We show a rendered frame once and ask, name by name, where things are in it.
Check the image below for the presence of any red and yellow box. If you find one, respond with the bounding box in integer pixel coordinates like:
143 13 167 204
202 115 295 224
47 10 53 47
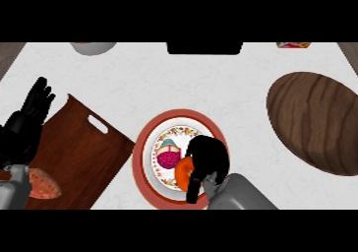
274 41 313 49

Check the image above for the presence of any red-rimmed patterned plate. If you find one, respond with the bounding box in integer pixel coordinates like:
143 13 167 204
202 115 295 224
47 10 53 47
131 108 230 211

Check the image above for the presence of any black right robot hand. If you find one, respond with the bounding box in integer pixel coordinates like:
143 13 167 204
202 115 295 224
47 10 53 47
183 134 230 205

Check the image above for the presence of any brown wooden cutting board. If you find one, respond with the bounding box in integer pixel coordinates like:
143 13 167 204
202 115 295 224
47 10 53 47
0 94 136 211

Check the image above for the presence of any orange squash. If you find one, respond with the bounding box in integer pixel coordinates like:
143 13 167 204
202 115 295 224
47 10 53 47
172 157 196 194

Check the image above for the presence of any brown wooden oval bowl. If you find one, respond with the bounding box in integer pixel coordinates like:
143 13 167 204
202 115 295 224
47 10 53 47
264 71 358 177

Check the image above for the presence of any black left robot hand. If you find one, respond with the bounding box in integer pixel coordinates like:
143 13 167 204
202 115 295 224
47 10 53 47
0 76 56 171

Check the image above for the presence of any white round bowl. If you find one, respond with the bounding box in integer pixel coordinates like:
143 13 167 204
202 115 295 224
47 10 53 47
68 41 118 56

